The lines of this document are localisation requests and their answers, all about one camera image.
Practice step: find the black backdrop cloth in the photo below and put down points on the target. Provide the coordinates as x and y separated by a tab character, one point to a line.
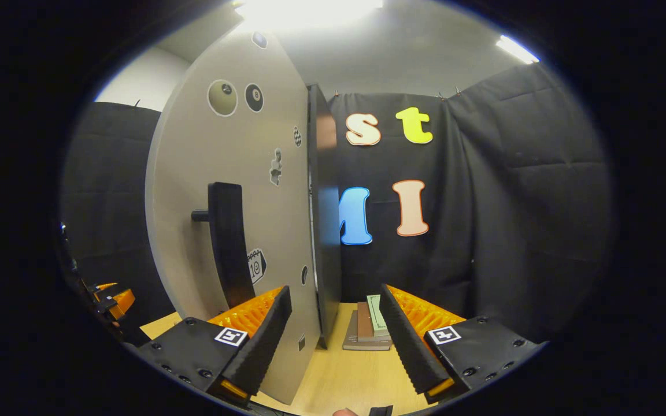
512	202

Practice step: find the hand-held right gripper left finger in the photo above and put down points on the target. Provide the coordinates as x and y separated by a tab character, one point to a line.
266	341

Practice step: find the brown book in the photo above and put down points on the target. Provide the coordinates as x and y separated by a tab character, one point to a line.
364	320

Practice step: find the ceiling light panel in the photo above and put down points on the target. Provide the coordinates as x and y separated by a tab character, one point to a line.
310	11
516	49

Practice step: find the grey-brown book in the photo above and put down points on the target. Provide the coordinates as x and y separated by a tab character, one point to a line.
350	338

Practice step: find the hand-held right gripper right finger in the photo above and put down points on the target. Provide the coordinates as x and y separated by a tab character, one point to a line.
405	346

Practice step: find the grey cabinet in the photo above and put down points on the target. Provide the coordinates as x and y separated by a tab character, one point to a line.
326	260

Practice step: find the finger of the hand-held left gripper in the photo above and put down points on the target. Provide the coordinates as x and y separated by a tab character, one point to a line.
118	300

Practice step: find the light grey cabinet door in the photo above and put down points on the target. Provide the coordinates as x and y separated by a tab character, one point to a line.
206	162

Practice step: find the light green book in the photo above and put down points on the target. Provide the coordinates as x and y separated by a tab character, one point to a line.
374	315

